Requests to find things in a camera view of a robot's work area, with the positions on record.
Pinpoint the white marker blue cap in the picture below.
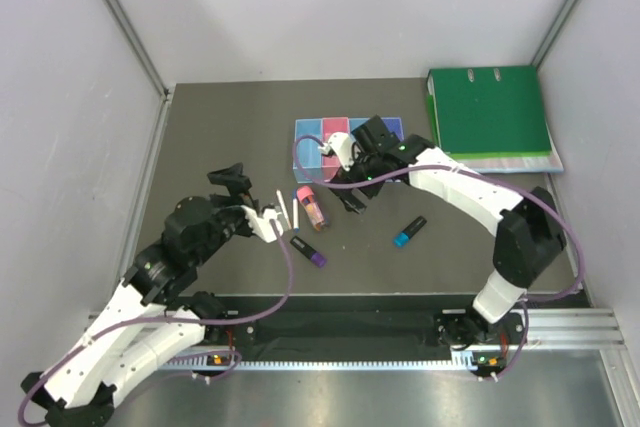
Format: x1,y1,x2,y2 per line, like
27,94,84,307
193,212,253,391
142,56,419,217
292,189,300,232

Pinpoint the pink plastic bin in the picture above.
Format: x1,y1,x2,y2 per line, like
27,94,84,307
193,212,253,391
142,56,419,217
322,117,349,181

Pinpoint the purple cap black highlighter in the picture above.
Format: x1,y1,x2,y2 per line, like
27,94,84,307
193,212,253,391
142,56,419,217
290,236,327,268

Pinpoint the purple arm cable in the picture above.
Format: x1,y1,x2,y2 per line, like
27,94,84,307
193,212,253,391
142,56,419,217
291,134,586,381
17,219,296,426

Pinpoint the green ring binder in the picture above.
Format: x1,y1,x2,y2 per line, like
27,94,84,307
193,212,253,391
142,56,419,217
426,65,551,159

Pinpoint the white marker orange cap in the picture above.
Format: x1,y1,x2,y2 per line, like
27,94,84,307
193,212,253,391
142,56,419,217
276,189,292,230

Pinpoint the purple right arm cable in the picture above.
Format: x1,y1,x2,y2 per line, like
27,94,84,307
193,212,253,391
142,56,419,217
291,134,586,381

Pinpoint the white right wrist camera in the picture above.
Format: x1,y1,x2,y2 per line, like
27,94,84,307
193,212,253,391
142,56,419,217
318,132,360,172

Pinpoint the aluminium front rail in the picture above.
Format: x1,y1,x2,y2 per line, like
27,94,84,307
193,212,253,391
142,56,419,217
91,308,622,358

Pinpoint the purple-blue plastic bin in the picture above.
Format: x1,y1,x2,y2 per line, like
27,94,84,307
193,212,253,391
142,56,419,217
382,117,404,141

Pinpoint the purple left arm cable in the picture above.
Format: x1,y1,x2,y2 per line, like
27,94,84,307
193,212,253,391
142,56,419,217
17,219,296,426

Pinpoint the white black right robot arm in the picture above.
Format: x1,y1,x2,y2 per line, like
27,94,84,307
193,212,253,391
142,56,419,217
319,116,566,344

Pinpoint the white slotted cable duct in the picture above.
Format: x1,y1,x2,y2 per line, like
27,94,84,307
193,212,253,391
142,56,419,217
160,351,506,372

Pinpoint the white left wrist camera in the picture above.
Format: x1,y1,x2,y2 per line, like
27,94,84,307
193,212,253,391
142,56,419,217
243,206,289,243

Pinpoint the blue cap black highlighter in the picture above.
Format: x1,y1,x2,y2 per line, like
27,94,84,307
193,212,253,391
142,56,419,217
393,216,427,248

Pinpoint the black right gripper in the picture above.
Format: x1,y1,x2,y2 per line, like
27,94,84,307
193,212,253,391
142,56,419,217
328,144,385,215

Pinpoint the pink lid pen jar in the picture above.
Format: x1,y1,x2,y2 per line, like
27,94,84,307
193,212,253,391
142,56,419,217
296,186,329,231

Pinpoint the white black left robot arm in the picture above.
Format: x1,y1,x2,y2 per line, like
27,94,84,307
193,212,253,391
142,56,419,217
21,163,257,426

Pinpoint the sky blue plastic bin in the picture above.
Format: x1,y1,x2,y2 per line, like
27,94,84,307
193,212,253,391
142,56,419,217
294,118,323,179

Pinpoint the light blue plastic bin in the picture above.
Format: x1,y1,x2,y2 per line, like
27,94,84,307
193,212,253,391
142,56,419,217
348,118,368,132

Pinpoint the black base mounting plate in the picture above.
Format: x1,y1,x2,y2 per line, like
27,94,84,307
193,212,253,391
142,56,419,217
205,309,522,352

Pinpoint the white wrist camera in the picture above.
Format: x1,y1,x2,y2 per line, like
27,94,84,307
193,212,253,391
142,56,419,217
243,206,289,243
318,132,360,172

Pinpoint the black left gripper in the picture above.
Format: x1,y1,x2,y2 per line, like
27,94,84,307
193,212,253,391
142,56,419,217
192,162,265,266

